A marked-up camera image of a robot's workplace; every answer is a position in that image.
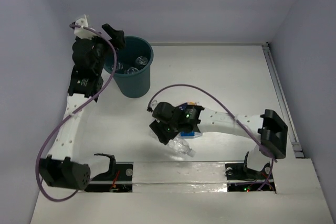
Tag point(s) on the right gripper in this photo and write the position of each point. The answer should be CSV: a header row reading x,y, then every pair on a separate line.
x,y
164,135

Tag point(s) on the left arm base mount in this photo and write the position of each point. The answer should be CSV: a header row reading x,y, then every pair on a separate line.
x,y
117,179

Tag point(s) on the clear bottle front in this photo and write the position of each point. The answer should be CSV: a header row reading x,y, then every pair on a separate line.
x,y
181,146

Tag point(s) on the blue label water bottle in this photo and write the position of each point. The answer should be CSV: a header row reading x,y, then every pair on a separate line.
x,y
191,134

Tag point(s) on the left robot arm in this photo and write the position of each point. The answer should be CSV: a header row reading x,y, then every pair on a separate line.
x,y
58,162

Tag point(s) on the silver tape strip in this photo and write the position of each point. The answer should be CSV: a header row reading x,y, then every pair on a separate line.
x,y
179,177

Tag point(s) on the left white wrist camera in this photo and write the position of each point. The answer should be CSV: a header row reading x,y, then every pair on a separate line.
x,y
80,32

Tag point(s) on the orange drink bottle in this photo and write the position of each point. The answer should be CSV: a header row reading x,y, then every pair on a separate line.
x,y
184,105

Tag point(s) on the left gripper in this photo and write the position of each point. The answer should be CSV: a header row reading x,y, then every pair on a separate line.
x,y
112,35

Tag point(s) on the dark green plastic bin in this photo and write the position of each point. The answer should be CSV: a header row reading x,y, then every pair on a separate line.
x,y
137,84

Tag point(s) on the aluminium rail right edge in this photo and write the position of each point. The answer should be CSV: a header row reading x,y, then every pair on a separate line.
x,y
293,138

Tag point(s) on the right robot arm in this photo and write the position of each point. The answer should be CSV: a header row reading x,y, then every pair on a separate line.
x,y
268,130

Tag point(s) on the clear bottle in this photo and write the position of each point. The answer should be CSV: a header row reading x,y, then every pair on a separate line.
x,y
131,70
181,146
141,62

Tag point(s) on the crushed bottle blue label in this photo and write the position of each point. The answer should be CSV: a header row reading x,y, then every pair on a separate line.
x,y
118,67

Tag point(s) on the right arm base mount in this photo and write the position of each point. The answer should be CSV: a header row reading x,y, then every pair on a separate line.
x,y
242,179

